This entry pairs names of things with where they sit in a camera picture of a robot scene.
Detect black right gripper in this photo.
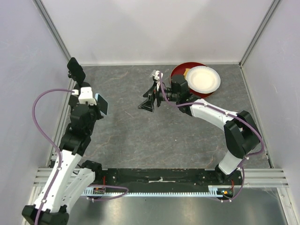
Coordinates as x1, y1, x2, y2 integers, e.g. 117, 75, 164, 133
138, 82, 179, 113

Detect blue-cased smartphone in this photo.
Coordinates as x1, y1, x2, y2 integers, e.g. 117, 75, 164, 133
95, 93, 108, 115

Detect black smartphone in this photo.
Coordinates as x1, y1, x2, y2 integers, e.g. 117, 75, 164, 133
67, 57, 86, 84

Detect black folding phone stand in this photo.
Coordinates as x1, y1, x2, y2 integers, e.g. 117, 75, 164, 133
68, 94, 79, 109

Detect black round-base clamp stand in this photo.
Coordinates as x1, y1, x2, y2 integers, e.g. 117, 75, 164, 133
68, 71, 91, 90

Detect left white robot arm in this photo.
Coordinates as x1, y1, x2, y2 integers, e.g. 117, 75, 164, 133
22, 102, 108, 225

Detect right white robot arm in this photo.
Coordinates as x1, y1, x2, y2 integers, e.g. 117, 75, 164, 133
138, 70, 264, 185

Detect round red tray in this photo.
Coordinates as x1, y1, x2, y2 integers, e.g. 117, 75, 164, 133
169, 62, 214, 98

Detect yellow sponge cloth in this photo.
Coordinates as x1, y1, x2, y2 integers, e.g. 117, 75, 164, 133
183, 68, 190, 77

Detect white paper plate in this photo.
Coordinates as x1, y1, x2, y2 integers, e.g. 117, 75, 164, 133
185, 66, 221, 94

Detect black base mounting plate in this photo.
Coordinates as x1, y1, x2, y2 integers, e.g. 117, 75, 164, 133
93, 168, 242, 195

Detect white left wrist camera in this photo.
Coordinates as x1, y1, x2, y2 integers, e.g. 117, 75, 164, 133
71, 87, 97, 105

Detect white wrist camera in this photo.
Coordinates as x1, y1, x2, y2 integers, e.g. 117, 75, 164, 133
151, 70, 163, 91
71, 87, 97, 105

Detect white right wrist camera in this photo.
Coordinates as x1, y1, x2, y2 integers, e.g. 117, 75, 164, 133
151, 70, 163, 91

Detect aluminium corner post left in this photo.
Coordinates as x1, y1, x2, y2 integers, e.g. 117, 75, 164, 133
32, 0, 78, 71

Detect aluminium corner post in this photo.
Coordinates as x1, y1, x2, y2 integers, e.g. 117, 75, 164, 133
32, 0, 78, 71
238, 0, 283, 68

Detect slotted cable duct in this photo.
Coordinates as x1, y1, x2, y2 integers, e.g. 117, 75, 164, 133
81, 186, 234, 199

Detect aluminium frame rail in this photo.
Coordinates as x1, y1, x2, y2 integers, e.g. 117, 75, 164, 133
32, 167, 289, 188

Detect aluminium corner post right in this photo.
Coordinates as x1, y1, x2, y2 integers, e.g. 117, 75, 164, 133
238, 0, 283, 68

